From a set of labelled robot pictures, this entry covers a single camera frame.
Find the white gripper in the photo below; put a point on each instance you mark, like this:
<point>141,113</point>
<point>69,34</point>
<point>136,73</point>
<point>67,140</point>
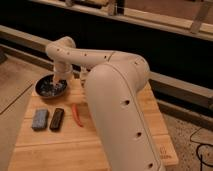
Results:
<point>62,74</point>

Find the dark ceramic bowl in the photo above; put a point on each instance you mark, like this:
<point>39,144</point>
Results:
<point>45,87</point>

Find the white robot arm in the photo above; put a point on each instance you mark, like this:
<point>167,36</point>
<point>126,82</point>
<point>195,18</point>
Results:
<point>111,88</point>

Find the blue sponge block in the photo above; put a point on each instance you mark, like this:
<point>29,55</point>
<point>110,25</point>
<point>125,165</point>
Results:
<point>40,120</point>

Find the black rectangular block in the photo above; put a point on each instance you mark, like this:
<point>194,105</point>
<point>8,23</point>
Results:
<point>57,119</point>

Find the wooden cutting board table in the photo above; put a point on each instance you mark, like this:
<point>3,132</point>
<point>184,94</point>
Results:
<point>72,148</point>

